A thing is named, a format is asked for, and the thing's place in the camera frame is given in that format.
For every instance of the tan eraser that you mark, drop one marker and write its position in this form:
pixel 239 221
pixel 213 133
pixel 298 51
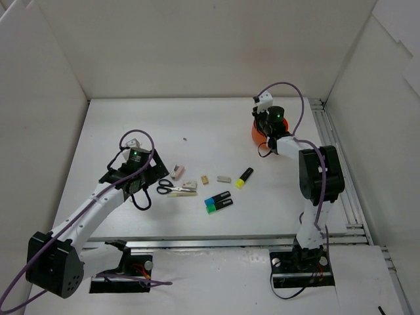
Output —
pixel 204 180

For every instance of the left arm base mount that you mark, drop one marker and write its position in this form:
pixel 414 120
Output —
pixel 138 265

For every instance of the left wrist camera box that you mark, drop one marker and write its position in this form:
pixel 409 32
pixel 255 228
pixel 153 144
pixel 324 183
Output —
pixel 133 143

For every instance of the black handled scissors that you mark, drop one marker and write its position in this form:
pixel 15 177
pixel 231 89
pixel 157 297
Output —
pixel 167 187

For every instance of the pink white mini stapler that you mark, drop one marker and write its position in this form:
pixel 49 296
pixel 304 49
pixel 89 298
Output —
pixel 176 172

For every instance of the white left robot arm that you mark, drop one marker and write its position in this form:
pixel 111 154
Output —
pixel 56 261

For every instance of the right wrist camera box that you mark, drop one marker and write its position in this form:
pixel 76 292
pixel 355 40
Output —
pixel 262 102

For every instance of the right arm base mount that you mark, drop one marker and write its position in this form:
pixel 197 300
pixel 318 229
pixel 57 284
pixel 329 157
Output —
pixel 289 273

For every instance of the orange round divided container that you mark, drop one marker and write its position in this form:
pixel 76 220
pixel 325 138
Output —
pixel 257 134

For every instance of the blue capped black highlighter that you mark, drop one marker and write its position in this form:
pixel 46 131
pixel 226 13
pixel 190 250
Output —
pixel 217 198

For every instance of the yellow capped black highlighter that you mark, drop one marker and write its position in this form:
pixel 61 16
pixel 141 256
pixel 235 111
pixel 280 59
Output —
pixel 244 177

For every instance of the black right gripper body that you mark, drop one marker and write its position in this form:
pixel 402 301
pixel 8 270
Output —
pixel 259 123

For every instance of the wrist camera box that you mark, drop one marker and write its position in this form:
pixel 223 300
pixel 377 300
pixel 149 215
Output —
pixel 262 102
pixel 133 143

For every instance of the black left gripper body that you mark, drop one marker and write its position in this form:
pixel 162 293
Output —
pixel 157 165

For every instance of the white staples box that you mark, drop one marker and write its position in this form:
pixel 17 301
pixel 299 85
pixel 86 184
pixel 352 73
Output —
pixel 190 184

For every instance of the green capped black highlighter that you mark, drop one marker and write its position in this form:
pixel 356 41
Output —
pixel 219 205

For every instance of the grey white eraser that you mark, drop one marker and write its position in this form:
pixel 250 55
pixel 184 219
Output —
pixel 224 179

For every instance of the yellow slim highlighter pen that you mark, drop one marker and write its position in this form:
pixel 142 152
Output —
pixel 181 194

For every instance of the aluminium rail frame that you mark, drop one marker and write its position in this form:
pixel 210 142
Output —
pixel 229 275

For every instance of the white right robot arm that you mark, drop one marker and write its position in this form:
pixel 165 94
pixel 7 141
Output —
pixel 321 179

